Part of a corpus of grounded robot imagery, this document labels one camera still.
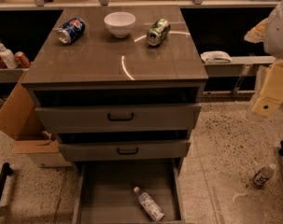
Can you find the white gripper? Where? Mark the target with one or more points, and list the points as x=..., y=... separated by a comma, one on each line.
x=278, y=32

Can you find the clear plastic water bottle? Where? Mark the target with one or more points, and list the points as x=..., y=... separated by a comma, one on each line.
x=150, y=206

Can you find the bottle on floor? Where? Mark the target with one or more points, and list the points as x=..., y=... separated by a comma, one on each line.
x=263, y=175

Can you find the grey top drawer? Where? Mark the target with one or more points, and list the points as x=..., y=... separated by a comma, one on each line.
x=118, y=118

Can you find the grey drawer cabinet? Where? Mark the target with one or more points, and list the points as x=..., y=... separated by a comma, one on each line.
x=100, y=69

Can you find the grey middle drawer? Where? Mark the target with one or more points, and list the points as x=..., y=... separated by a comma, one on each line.
x=125, y=150

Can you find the grey open bottom drawer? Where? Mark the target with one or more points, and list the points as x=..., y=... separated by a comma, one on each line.
x=106, y=192

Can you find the white pump bottle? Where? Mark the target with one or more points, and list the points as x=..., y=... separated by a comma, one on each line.
x=8, y=57

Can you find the grey right shelf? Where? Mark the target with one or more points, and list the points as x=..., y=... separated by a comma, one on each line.
x=239, y=66

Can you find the grey shelf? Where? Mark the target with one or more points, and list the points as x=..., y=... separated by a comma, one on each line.
x=11, y=75
x=239, y=66

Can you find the folded white cloth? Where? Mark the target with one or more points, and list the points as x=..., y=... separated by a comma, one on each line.
x=216, y=56

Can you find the green soda can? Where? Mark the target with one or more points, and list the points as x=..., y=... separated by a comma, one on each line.
x=158, y=32

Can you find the white ceramic bowl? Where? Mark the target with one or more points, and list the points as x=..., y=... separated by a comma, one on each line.
x=120, y=24

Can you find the blue pepsi can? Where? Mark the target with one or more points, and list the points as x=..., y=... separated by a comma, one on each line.
x=71, y=30

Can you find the red soda can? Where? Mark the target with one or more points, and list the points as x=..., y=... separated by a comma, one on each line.
x=22, y=59

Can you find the cardboard box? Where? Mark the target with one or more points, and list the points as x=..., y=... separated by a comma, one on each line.
x=20, y=122

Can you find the grey left shelf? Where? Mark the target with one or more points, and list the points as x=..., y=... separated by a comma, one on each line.
x=11, y=75

